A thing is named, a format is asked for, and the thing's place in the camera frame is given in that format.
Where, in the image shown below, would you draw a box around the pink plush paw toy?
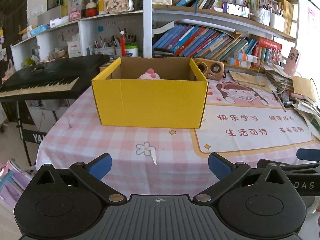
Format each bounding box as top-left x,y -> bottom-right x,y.
138,68 -> 161,80

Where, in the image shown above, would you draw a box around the pink checkered table mat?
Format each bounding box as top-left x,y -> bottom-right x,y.
36,77 -> 319,196

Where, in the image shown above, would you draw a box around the brown paper envelope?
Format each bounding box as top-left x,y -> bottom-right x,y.
292,76 -> 316,102

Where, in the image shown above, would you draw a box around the pile of papers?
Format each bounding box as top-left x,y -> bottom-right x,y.
263,63 -> 319,138

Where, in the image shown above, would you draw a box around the yellow cardboard box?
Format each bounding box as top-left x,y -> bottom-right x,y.
92,57 -> 208,129

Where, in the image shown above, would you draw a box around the flat cardboard sheets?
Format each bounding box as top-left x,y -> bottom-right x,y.
229,71 -> 272,93

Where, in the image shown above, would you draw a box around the black electronic keyboard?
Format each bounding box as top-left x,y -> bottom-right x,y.
1,54 -> 110,102

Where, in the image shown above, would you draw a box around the brown retro radio speaker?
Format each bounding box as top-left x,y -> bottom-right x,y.
194,58 -> 225,81

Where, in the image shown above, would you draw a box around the orange white medicine box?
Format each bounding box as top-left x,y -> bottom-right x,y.
234,52 -> 258,63

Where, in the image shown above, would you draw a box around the white bookshelf unit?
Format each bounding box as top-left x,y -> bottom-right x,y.
11,0 -> 296,70

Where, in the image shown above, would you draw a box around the white green lidded jar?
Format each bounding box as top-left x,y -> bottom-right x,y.
125,44 -> 139,57

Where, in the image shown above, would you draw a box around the row of leaning books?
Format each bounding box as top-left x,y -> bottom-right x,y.
153,24 -> 258,62

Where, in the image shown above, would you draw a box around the red pen bottle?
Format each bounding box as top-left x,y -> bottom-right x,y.
120,30 -> 126,57

